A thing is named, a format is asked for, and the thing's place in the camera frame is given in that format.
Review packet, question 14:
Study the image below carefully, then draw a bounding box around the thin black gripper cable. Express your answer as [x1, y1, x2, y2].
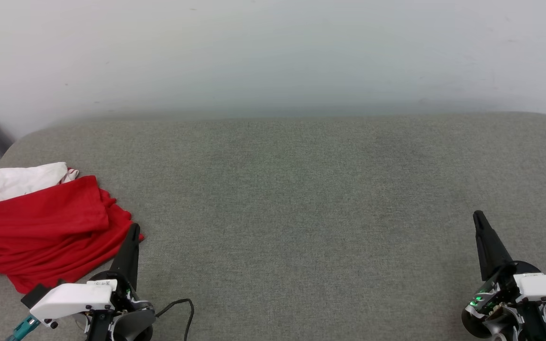
[154, 298, 195, 341]

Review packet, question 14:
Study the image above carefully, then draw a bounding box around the grey fabric sofa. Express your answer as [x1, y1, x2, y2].
[0, 111, 546, 341]

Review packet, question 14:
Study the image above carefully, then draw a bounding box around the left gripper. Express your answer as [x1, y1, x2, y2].
[85, 223, 156, 341]

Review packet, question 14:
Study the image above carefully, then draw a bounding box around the left camera cable teal plug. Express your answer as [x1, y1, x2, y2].
[6, 314, 42, 341]

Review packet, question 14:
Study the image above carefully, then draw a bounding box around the red and white basketball jersey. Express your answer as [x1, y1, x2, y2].
[0, 162, 145, 295]

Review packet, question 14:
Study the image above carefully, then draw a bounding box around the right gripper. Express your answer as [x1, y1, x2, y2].
[463, 210, 546, 341]

